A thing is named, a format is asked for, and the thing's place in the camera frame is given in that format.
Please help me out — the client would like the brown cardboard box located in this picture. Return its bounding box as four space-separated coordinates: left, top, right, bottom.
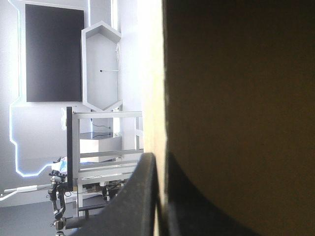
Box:
142 0 315 236

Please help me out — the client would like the dark wall display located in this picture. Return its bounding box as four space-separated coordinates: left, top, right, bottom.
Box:
24 3 86 103

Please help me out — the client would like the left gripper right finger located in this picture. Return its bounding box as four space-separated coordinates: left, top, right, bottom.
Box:
162 151 262 236

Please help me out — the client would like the white frame table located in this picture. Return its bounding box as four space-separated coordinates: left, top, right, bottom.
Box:
65 106 145 217

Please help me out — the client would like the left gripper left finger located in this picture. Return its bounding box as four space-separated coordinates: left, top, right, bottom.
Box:
73 151 158 236

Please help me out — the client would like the white hexagonal wall shelf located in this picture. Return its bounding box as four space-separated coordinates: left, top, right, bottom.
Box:
81 20 124 112

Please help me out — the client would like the white box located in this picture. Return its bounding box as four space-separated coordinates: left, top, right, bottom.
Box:
79 136 123 163

